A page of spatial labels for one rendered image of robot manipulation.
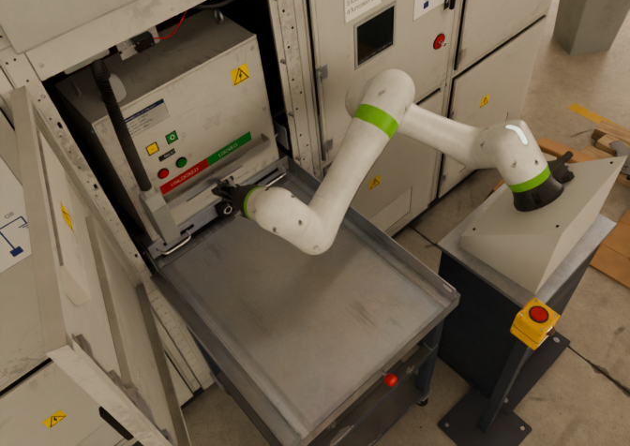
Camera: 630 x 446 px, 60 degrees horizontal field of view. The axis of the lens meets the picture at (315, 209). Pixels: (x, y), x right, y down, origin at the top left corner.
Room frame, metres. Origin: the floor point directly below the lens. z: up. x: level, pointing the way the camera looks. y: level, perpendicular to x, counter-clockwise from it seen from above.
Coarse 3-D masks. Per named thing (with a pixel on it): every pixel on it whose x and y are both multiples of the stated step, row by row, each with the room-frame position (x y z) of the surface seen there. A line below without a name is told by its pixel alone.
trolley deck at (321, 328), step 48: (240, 240) 1.05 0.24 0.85; (336, 240) 1.00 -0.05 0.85; (192, 288) 0.89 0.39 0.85; (240, 288) 0.87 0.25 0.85; (288, 288) 0.85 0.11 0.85; (336, 288) 0.83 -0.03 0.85; (384, 288) 0.81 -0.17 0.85; (240, 336) 0.72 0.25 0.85; (288, 336) 0.70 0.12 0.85; (336, 336) 0.68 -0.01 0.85; (384, 336) 0.66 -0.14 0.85; (240, 384) 0.58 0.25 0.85; (288, 384) 0.56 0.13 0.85; (336, 384) 0.55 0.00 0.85; (288, 432) 0.44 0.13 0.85
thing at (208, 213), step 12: (264, 168) 1.27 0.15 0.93; (276, 168) 1.28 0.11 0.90; (288, 168) 1.31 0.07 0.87; (252, 180) 1.23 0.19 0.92; (264, 180) 1.25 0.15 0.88; (192, 216) 1.10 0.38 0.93; (204, 216) 1.12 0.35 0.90; (216, 216) 1.14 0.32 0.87; (180, 228) 1.07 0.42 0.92; (192, 228) 1.09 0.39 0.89; (144, 240) 1.03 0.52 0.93; (156, 240) 1.03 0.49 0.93; (180, 240) 1.06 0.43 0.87; (156, 252) 1.01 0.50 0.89
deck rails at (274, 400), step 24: (312, 192) 1.20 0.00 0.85; (360, 216) 1.03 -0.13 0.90; (384, 240) 0.95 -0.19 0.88; (168, 264) 0.99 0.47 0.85; (408, 264) 0.87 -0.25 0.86; (432, 288) 0.79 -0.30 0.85; (192, 312) 0.81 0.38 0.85; (216, 336) 0.70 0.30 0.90; (240, 360) 0.64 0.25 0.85; (264, 384) 0.57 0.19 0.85; (288, 408) 0.50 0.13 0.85
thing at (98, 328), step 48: (48, 144) 0.84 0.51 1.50; (48, 192) 0.67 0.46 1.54; (48, 240) 0.53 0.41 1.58; (96, 240) 0.80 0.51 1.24; (48, 288) 0.45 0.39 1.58; (96, 288) 0.64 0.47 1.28; (144, 288) 0.91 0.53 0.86; (48, 336) 0.37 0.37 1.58; (96, 336) 0.49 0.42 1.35; (144, 336) 0.72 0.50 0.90; (96, 384) 0.35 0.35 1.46; (144, 384) 0.52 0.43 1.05; (144, 432) 0.35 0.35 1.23
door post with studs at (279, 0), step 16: (272, 0) 1.30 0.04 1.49; (288, 0) 1.32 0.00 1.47; (272, 16) 1.30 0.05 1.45; (288, 16) 1.32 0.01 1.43; (272, 32) 1.34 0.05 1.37; (288, 32) 1.32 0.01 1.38; (288, 48) 1.31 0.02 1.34; (288, 64) 1.31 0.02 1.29; (288, 80) 1.31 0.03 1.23; (288, 96) 1.30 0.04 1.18; (288, 112) 1.30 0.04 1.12; (304, 112) 1.33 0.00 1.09; (304, 128) 1.32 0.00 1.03; (304, 144) 1.32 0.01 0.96; (304, 160) 1.31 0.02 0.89
